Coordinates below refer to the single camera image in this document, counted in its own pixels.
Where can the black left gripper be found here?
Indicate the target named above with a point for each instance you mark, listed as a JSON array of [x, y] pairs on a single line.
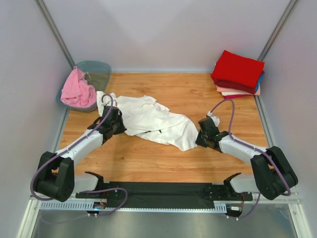
[[122, 129]]

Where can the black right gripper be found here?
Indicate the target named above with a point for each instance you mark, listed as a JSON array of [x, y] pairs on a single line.
[[198, 142]]

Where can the white t shirt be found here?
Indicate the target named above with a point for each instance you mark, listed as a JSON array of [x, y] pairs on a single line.
[[144, 117]]

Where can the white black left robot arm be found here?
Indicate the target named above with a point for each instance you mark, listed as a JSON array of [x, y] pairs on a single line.
[[55, 178]]

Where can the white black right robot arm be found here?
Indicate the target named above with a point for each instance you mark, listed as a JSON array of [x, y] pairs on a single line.
[[272, 174]]

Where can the cream folded t shirt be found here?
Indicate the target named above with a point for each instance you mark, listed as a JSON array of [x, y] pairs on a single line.
[[233, 93]]

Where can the pink folded t shirt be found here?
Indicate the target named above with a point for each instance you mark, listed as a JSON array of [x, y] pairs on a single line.
[[221, 89]]

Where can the pink crumpled t shirt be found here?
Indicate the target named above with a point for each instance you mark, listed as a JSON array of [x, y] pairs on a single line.
[[76, 91]]

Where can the grey-blue plastic bin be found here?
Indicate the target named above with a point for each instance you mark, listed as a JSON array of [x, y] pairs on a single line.
[[97, 74]]

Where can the dark red folded t shirt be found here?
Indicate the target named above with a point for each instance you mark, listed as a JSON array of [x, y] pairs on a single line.
[[236, 86]]

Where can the crimson folded t shirt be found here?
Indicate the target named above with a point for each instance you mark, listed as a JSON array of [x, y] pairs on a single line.
[[236, 96]]

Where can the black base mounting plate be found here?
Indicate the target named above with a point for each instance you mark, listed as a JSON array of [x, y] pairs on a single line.
[[177, 194]]

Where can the blue folded t shirt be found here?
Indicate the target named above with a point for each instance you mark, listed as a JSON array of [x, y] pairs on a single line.
[[261, 77]]

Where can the right aluminium side rail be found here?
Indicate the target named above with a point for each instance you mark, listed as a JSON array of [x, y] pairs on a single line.
[[264, 121]]

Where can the aluminium side rail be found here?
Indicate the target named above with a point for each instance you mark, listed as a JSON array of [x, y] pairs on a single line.
[[264, 121], [59, 132]]

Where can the left aluminium side rail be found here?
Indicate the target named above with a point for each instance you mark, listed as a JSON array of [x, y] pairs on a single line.
[[59, 132]]

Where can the grey slotted cable duct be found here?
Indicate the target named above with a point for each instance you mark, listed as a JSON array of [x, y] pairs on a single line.
[[81, 205]]

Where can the right aluminium corner post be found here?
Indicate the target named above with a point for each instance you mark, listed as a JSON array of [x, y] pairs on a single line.
[[278, 28]]

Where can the aluminium corner post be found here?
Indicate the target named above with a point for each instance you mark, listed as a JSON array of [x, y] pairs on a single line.
[[278, 28], [52, 26]]

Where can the left aluminium corner post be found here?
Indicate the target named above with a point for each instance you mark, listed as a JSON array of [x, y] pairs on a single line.
[[52, 26]]

